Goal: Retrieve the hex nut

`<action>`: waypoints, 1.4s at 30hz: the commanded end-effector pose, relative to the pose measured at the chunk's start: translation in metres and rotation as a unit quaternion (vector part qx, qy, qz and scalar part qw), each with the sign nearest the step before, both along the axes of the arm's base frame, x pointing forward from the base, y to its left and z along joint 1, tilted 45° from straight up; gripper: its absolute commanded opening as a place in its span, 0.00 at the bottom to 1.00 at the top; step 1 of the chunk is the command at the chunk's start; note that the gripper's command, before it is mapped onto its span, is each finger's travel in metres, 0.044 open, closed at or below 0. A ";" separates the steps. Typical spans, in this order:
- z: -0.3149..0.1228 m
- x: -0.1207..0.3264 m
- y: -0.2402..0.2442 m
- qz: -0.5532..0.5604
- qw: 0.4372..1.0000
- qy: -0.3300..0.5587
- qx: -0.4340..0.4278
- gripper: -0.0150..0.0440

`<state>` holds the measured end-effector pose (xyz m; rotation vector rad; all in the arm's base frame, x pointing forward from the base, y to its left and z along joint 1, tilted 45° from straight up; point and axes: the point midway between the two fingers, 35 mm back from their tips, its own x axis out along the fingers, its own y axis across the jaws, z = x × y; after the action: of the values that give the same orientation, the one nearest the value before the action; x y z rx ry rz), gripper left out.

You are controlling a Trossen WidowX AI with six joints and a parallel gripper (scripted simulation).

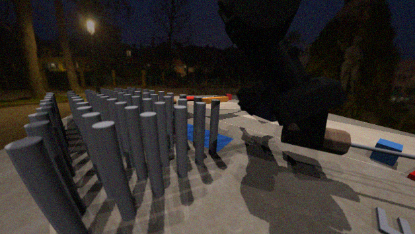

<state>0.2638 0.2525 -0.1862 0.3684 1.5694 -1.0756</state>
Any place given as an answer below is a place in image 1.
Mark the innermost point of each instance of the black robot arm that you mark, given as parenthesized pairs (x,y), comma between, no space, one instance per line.
(257,27)

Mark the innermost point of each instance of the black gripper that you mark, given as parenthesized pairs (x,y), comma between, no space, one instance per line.
(302,100)

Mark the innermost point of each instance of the blue flat strip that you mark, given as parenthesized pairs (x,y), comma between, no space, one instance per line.
(222,141)

